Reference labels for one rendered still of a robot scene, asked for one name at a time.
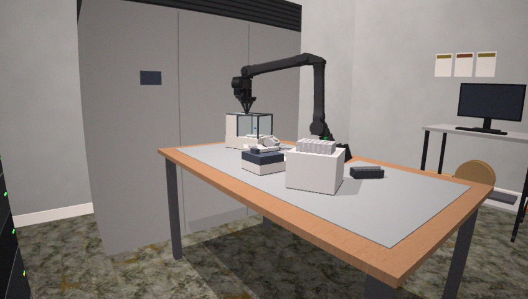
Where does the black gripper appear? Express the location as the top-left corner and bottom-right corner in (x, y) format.
(238, 94), (257, 113)

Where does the white block with grey holes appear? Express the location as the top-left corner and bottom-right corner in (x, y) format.
(243, 143), (266, 151)

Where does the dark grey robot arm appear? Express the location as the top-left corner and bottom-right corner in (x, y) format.
(231, 53), (335, 141)

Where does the light grey bench mat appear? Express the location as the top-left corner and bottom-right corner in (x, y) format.
(175, 143), (471, 249)

